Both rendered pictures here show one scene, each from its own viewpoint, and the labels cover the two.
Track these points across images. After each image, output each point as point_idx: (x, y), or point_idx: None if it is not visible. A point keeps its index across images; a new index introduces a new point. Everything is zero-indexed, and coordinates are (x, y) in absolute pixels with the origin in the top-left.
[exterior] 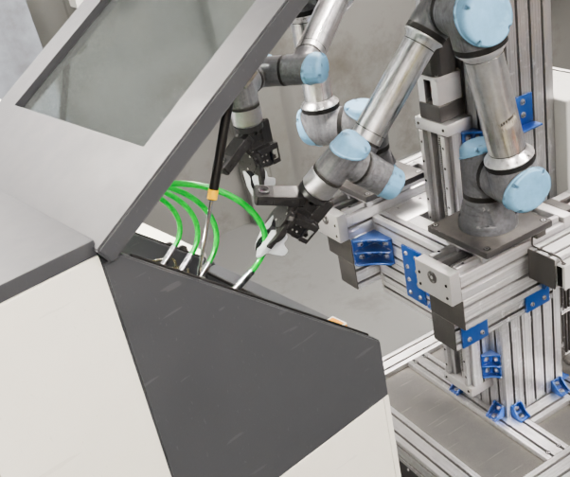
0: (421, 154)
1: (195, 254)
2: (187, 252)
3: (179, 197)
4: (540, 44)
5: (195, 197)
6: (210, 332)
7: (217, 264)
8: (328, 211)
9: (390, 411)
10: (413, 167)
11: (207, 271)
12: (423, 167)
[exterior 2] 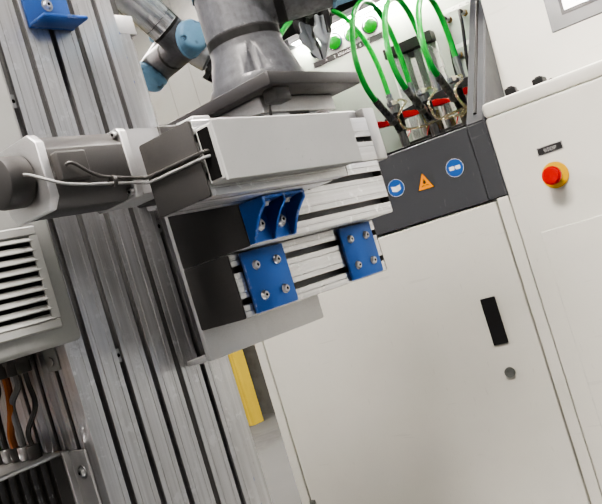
0: (145, 83)
1: (473, 101)
2: (473, 94)
3: (382, 20)
4: None
5: (349, 27)
6: None
7: (462, 128)
8: (210, 81)
9: None
10: (188, 113)
11: (376, 107)
12: (152, 107)
